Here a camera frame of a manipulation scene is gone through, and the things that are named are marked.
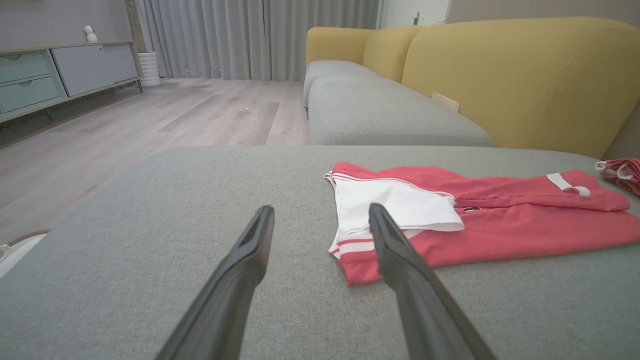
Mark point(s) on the low wooden sideboard cabinet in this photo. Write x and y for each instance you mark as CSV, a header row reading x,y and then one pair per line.
x,y
75,100

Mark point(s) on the grey pleated curtain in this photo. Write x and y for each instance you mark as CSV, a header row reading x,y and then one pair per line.
x,y
250,35

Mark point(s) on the red shirt with white sleeves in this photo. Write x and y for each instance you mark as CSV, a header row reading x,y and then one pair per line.
x,y
500,230

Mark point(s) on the grey cabinet door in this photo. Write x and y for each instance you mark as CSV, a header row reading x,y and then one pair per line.
x,y
95,67

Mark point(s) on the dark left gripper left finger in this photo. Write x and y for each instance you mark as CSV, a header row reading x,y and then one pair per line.
x,y
235,290

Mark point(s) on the black wall plug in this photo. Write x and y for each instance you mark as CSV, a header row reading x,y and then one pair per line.
x,y
416,19

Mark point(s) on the large grey sofa seat cushion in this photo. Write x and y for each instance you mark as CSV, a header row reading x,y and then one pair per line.
x,y
150,225

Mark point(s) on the large yellow sofa back cushion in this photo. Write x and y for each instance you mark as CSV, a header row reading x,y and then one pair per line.
x,y
525,75

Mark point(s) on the yellow sofa armrest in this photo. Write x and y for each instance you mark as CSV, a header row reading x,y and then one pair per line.
x,y
335,45

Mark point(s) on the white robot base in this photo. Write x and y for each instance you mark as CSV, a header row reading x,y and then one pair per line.
x,y
17,252

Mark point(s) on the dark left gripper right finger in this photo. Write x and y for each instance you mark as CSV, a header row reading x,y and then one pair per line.
x,y
415,295

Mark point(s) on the beige sofa tag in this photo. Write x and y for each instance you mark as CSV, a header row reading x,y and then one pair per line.
x,y
445,101

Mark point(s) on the green cabinet drawer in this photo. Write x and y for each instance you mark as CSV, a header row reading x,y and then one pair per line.
x,y
22,66
27,94

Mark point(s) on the brown wooden trunk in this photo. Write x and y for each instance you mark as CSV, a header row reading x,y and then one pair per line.
x,y
134,25

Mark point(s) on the white ribbed pot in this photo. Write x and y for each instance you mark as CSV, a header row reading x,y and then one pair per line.
x,y
149,70

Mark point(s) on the red shorts with white stripe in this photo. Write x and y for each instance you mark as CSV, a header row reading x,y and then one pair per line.
x,y
627,172

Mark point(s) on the small white security camera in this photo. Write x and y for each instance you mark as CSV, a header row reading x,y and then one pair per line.
x,y
90,34

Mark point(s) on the small yellow sofa back cushion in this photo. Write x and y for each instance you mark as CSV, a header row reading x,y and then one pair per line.
x,y
387,52

